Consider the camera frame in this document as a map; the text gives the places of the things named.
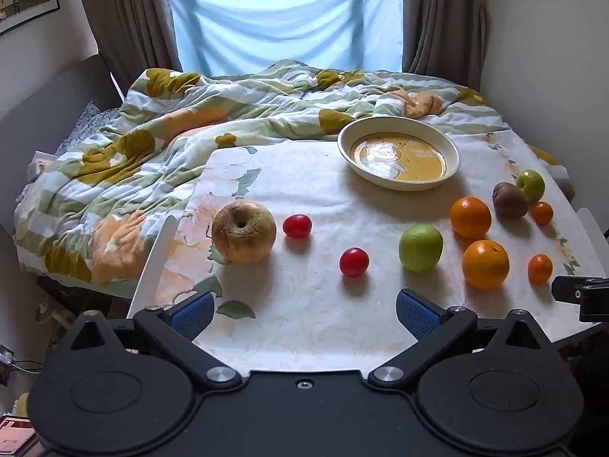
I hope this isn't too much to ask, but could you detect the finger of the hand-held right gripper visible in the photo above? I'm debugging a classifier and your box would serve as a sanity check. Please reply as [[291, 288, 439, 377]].
[[552, 276, 609, 323]]

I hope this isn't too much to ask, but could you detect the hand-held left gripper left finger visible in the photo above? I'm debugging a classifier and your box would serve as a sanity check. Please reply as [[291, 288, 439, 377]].
[[71, 291, 243, 390]]

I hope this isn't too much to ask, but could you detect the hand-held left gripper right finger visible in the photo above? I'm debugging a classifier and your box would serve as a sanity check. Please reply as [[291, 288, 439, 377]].
[[367, 288, 550, 388]]

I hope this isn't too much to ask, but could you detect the small tangerine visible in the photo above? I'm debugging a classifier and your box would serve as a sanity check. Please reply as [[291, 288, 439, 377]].
[[528, 254, 554, 284], [531, 202, 555, 226]]

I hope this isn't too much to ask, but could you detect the large green apple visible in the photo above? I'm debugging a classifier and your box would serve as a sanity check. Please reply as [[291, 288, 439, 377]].
[[399, 225, 444, 272]]

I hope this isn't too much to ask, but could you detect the red cherry tomato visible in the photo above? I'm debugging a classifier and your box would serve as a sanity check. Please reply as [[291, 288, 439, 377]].
[[339, 248, 370, 278], [282, 214, 313, 240]]

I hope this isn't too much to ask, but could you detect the orange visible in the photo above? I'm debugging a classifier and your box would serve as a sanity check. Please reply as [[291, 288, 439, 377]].
[[450, 197, 492, 240], [462, 240, 510, 291]]

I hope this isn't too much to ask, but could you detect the wrinkled yellow apple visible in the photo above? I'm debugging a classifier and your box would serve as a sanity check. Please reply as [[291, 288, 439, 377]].
[[212, 201, 277, 264]]

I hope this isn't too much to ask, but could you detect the brown kiwi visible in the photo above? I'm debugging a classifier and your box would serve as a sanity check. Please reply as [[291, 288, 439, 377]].
[[492, 182, 529, 219]]

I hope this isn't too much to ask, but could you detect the cream yellow ceramic bowl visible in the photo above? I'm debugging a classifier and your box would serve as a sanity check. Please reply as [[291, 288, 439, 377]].
[[338, 117, 461, 192]]

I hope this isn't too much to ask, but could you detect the white wooden slat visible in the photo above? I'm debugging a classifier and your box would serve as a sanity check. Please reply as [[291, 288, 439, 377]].
[[126, 214, 180, 320]]

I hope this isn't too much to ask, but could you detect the small green apple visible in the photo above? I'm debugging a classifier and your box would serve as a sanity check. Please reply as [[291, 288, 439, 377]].
[[516, 169, 546, 203]]

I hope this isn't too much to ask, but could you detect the floral striped blanket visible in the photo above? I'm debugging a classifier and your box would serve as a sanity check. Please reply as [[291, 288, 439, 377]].
[[14, 59, 576, 286]]

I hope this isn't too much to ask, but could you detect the stack of books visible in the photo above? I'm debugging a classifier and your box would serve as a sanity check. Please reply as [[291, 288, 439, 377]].
[[0, 409, 40, 457]]

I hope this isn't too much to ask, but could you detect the grey bed headboard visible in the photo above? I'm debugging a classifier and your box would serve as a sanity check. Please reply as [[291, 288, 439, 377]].
[[0, 54, 125, 186]]

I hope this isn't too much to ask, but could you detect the grey-brown curtain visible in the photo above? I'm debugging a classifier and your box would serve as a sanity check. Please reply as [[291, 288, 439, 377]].
[[71, 0, 184, 95], [401, 0, 489, 90]]

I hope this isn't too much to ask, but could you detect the light blue window cloth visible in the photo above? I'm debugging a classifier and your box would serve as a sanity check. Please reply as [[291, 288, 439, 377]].
[[169, 0, 405, 79]]

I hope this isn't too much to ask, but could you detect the dark bed frame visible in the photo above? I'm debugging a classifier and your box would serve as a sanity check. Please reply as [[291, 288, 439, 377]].
[[35, 273, 135, 340]]

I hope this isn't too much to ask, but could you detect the wall socket with plug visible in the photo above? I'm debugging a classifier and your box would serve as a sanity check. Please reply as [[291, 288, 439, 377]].
[[0, 343, 16, 387]]

